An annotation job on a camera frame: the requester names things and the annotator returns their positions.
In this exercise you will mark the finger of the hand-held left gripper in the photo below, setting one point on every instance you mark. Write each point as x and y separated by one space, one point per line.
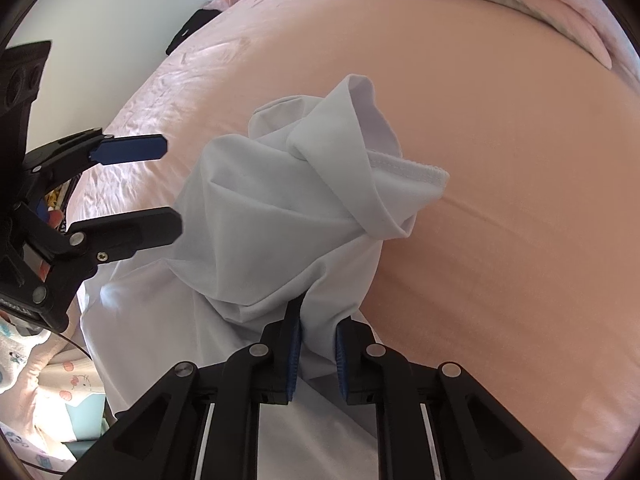
140 230
130 150

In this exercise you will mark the black backpack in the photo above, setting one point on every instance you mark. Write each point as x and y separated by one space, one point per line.
192 30

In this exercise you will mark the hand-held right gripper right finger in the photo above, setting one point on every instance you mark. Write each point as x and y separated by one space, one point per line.
342 365

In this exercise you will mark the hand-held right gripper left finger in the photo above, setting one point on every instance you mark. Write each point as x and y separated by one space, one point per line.
293 360

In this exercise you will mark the light blue navy-trimmed shirt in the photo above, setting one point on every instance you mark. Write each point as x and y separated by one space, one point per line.
260 210

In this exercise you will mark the cartoon printed cloth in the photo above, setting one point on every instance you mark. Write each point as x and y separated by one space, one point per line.
30 360

